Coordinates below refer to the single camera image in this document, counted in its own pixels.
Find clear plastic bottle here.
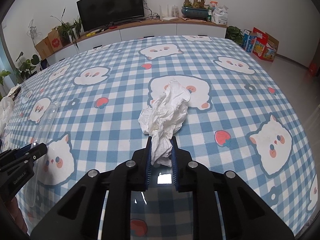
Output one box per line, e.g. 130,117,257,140
27,101,61,208

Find white tissue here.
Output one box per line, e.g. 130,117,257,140
138,79,191,167

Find person's left hand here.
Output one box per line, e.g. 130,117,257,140
5,197,28,236

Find white plastic bag on table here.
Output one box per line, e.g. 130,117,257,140
0,85,21,134

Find blue checked cartoon tablecloth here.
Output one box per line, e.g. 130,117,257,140
2,36,318,239

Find green pothos plant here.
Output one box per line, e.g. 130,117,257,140
1,52,40,99

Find white TV cabinet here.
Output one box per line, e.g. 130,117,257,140
47,18,227,65

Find brown cardboard box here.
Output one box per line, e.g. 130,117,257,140
35,29,63,60

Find colourful toy boxes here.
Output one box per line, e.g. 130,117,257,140
241,27,279,62

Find potted spider plant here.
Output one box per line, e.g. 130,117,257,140
51,8,82,48

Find blue bonsai planter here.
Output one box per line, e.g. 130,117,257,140
181,0,208,21

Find black television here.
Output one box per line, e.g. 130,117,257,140
76,0,144,31

